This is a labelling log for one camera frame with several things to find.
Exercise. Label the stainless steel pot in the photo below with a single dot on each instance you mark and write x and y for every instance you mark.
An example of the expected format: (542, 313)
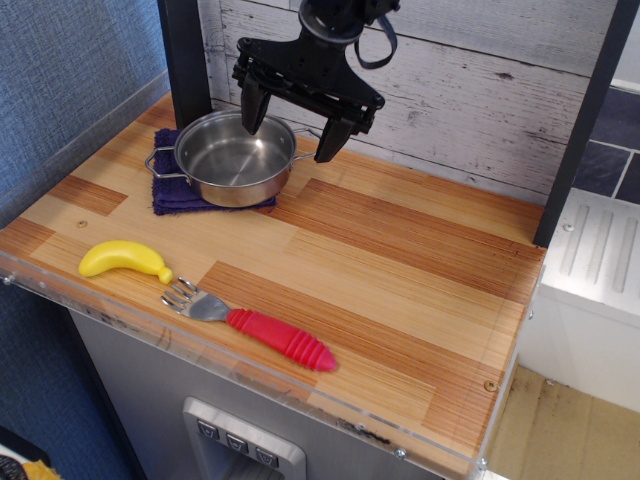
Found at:
(226, 166)

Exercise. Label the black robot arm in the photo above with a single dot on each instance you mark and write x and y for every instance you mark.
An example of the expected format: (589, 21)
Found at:
(387, 6)

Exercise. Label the black frame post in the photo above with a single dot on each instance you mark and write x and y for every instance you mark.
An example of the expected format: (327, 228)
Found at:
(609, 56)
(185, 58)

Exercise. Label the silver dispenser button panel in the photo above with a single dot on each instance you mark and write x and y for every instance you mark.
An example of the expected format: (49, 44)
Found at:
(228, 447)

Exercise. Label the black right frame post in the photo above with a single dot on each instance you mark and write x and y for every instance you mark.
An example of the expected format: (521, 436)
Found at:
(609, 56)

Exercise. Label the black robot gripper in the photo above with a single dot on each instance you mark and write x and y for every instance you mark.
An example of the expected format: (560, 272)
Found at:
(312, 72)

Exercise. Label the yellow black object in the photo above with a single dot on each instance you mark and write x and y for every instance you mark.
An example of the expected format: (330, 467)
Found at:
(16, 468)

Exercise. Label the clear acrylic table edge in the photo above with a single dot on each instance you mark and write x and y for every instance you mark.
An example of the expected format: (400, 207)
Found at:
(414, 394)

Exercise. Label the fork with red handle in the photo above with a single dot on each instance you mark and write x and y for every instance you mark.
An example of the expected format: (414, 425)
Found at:
(294, 343)

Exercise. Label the yellow toy banana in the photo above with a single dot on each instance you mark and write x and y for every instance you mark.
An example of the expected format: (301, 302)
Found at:
(126, 254)

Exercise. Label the white ribbed cabinet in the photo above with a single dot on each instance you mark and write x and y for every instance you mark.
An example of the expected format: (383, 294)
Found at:
(583, 324)

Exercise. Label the black left frame post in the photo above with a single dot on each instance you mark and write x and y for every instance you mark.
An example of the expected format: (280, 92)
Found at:
(185, 58)

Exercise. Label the purple folded towel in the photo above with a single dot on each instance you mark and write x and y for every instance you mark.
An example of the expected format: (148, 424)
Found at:
(173, 195)

